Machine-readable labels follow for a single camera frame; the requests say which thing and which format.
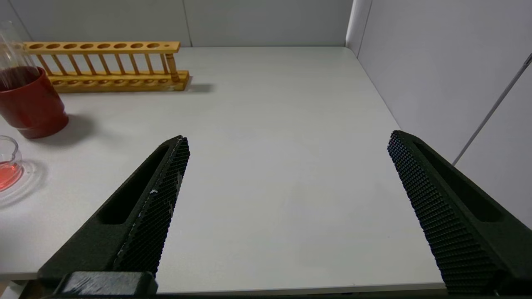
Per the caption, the red plastic cup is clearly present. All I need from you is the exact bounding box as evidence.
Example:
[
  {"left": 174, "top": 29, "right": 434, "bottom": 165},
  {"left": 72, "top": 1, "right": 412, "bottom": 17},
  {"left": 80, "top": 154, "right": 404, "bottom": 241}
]
[{"left": 0, "top": 66, "right": 69, "bottom": 139}]

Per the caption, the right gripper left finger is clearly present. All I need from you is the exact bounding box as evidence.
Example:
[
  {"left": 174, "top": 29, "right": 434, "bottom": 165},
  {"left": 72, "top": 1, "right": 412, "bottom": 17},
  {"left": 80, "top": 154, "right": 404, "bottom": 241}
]
[{"left": 37, "top": 135, "right": 190, "bottom": 287}]

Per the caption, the wooden test tube rack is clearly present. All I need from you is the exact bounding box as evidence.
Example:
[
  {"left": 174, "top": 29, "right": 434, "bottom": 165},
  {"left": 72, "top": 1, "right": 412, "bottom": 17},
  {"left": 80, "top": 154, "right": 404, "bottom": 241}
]
[{"left": 23, "top": 41, "right": 190, "bottom": 93}]

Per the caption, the clear glass beaker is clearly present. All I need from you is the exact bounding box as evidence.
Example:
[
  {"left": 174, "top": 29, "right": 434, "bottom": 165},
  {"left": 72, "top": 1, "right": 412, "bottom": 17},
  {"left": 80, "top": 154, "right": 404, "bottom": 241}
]
[{"left": 0, "top": 135, "right": 24, "bottom": 193}]

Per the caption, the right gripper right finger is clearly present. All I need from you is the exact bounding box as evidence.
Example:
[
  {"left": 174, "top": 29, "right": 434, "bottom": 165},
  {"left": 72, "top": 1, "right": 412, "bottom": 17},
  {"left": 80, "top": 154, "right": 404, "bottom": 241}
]
[{"left": 387, "top": 130, "right": 532, "bottom": 294}]

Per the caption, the empty glass test tube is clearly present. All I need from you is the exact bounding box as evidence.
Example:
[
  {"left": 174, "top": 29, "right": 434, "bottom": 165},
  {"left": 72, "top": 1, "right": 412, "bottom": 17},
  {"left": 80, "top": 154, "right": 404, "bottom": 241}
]
[{"left": 0, "top": 21, "right": 40, "bottom": 88}]

